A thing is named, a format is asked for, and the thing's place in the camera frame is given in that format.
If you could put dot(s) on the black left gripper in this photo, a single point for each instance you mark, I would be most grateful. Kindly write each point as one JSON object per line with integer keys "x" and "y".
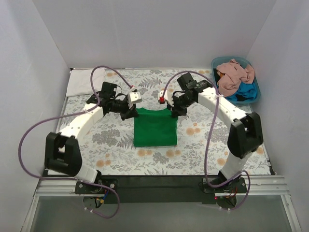
{"x": 129, "y": 113}

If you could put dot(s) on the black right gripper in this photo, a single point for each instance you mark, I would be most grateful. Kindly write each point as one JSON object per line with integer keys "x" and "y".
{"x": 175, "y": 112}

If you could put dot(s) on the green t shirt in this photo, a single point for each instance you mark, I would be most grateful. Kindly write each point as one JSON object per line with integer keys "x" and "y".
{"x": 155, "y": 128}

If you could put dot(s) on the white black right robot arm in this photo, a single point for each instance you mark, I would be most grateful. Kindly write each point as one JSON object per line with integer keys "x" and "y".
{"x": 245, "y": 130}

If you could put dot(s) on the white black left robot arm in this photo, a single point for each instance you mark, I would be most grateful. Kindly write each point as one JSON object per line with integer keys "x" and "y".
{"x": 62, "y": 151}

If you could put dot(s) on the floral patterned table cloth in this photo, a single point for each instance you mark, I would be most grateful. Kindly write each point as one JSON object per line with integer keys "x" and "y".
{"x": 108, "y": 146}

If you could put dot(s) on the folded white t shirt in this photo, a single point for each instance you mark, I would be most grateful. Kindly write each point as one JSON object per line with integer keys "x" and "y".
{"x": 79, "y": 82}

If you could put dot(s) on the pink crumpled t shirt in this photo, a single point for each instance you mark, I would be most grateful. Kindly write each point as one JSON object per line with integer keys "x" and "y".
{"x": 231, "y": 75}

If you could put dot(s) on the blue crumpled t shirt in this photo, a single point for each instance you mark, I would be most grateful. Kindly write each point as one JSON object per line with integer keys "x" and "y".
{"x": 245, "y": 92}

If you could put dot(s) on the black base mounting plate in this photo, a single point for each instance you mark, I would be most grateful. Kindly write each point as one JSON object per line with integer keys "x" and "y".
{"x": 167, "y": 188}

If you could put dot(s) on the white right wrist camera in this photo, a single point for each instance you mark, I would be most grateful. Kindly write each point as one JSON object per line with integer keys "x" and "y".
{"x": 165, "y": 97}

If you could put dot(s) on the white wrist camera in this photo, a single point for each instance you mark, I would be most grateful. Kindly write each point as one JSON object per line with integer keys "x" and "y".
{"x": 134, "y": 98}
{"x": 165, "y": 97}

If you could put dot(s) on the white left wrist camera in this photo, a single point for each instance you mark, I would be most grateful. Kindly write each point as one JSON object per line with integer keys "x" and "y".
{"x": 134, "y": 98}

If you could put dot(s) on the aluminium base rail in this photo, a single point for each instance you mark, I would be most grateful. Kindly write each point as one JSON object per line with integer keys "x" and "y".
{"x": 256, "y": 184}

